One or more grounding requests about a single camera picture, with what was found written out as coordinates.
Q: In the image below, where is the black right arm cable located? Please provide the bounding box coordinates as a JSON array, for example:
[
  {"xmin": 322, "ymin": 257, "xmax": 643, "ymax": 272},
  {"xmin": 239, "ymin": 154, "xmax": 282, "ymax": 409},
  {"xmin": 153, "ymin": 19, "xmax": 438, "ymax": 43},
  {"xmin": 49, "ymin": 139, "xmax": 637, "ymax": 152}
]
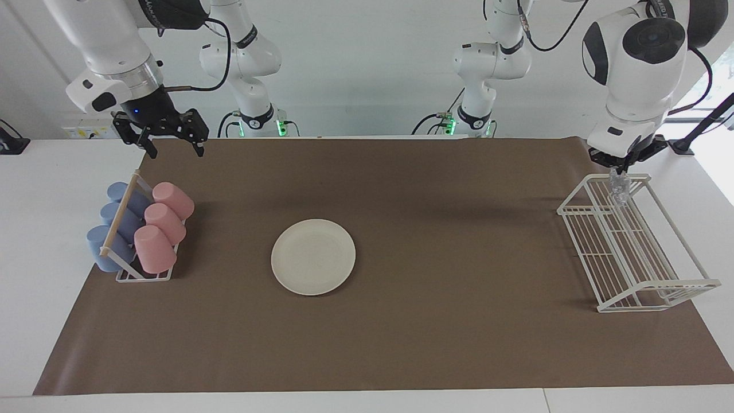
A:
[{"xmin": 158, "ymin": 17, "xmax": 232, "ymax": 92}]

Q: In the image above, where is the black angled stand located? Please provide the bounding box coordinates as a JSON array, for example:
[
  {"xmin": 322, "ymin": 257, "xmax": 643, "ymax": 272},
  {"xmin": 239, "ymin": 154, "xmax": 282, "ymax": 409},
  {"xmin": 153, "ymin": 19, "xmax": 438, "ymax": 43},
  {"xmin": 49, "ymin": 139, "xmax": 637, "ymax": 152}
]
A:
[{"xmin": 667, "ymin": 92, "xmax": 734, "ymax": 155}]

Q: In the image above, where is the cream round plate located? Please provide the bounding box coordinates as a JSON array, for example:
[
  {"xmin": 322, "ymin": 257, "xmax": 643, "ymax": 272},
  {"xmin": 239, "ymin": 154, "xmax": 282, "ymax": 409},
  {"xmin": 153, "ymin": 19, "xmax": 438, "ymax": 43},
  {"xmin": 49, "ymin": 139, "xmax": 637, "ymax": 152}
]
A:
[{"xmin": 271, "ymin": 219, "xmax": 357, "ymax": 297}]

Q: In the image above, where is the blue plastic cup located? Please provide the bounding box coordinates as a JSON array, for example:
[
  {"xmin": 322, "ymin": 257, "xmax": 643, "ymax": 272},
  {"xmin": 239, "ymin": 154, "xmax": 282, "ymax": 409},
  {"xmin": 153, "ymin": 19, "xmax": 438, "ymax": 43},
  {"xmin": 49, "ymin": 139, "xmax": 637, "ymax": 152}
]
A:
[
  {"xmin": 100, "ymin": 202, "xmax": 144, "ymax": 241},
  {"xmin": 107, "ymin": 182, "xmax": 153, "ymax": 216},
  {"xmin": 86, "ymin": 225, "xmax": 136, "ymax": 272}
]

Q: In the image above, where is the pink plastic cup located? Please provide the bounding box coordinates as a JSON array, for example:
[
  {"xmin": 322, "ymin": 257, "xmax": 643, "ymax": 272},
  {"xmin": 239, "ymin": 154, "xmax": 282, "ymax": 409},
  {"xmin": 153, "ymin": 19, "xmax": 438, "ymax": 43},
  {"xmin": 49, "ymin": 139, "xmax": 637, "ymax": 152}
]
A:
[
  {"xmin": 134, "ymin": 225, "xmax": 177, "ymax": 274},
  {"xmin": 144, "ymin": 202, "xmax": 188, "ymax": 244},
  {"xmin": 152, "ymin": 182, "xmax": 195, "ymax": 220}
]

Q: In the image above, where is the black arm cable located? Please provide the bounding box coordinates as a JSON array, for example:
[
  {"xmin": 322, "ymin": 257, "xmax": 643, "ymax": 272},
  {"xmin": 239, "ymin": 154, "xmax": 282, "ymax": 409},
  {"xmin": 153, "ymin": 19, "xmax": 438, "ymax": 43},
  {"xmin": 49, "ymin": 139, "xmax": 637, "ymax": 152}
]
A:
[
  {"xmin": 519, "ymin": 0, "xmax": 715, "ymax": 115},
  {"xmin": 158, "ymin": 17, "xmax": 232, "ymax": 92}
]

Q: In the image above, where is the black base cable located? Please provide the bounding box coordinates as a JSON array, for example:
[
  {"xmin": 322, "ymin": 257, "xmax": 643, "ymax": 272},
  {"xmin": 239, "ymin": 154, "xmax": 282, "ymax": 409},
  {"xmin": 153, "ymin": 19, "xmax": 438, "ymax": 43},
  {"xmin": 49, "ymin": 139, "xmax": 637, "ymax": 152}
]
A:
[
  {"xmin": 411, "ymin": 89, "xmax": 466, "ymax": 137},
  {"xmin": 217, "ymin": 111, "xmax": 241, "ymax": 138}
]

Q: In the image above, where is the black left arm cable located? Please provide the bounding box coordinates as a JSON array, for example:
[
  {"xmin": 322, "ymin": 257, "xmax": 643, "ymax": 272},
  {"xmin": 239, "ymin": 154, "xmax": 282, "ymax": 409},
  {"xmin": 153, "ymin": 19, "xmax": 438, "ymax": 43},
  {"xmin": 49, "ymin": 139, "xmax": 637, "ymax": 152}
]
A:
[{"xmin": 519, "ymin": 0, "xmax": 715, "ymax": 115}]

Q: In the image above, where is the brown table mat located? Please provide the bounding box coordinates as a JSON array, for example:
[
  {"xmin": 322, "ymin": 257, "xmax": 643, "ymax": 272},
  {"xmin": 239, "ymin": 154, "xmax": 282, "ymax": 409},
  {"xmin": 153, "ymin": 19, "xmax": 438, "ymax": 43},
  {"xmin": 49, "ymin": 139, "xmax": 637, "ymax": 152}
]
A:
[{"xmin": 33, "ymin": 138, "xmax": 734, "ymax": 396}]

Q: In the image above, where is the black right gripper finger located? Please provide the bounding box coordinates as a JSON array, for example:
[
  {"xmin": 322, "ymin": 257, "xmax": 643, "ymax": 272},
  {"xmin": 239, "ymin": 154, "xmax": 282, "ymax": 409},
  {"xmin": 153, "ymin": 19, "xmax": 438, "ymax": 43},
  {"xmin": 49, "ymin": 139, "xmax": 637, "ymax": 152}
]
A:
[
  {"xmin": 179, "ymin": 108, "xmax": 209, "ymax": 157},
  {"xmin": 112, "ymin": 112, "xmax": 159, "ymax": 159}
]

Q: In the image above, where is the white wire cup rack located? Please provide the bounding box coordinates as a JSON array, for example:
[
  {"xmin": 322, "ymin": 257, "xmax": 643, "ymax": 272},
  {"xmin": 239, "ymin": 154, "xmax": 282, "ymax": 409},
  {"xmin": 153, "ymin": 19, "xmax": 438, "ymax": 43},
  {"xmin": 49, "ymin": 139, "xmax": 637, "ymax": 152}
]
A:
[{"xmin": 99, "ymin": 169, "xmax": 187, "ymax": 283}]

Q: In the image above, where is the white wire dish rack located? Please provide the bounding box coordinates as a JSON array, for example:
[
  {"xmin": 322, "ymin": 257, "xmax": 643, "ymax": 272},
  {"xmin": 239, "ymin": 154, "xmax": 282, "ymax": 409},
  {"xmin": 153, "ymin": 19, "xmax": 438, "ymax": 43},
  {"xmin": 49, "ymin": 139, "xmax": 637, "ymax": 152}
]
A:
[{"xmin": 557, "ymin": 173, "xmax": 722, "ymax": 313}]

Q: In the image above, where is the white wall outlet box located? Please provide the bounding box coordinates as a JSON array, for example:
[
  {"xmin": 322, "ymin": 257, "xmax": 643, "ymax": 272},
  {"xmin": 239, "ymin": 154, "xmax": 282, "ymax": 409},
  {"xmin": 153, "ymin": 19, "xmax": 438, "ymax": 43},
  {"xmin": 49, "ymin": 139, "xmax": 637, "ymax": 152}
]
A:
[{"xmin": 62, "ymin": 111, "xmax": 119, "ymax": 139}]

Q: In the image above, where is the black table clamp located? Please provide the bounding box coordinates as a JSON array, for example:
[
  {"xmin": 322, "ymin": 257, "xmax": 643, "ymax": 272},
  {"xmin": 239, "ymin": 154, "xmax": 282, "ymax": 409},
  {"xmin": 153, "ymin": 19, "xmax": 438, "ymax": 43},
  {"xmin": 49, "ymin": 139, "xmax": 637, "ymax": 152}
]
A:
[{"xmin": 0, "ymin": 119, "xmax": 30, "ymax": 155}]

